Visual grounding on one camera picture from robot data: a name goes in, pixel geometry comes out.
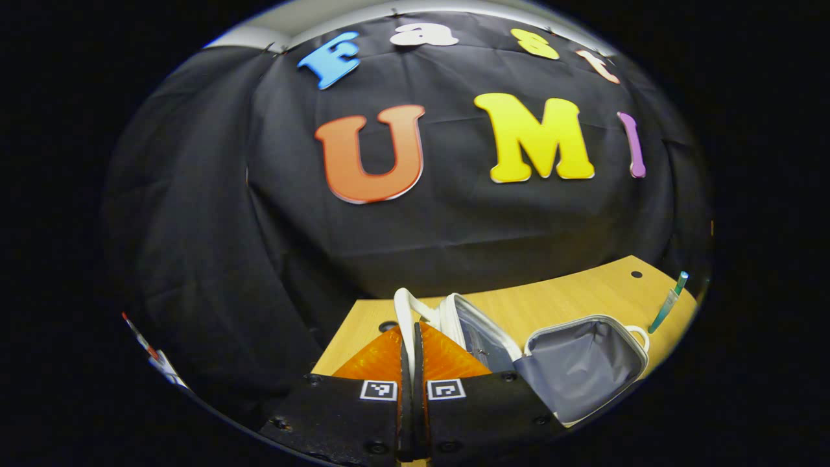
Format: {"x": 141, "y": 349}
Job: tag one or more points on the white suitcase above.
{"x": 583, "y": 370}

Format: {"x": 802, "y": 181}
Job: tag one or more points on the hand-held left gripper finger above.
{"x": 405, "y": 415}
{"x": 420, "y": 415}

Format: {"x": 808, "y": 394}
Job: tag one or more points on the black backdrop cloth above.
{"x": 454, "y": 227}

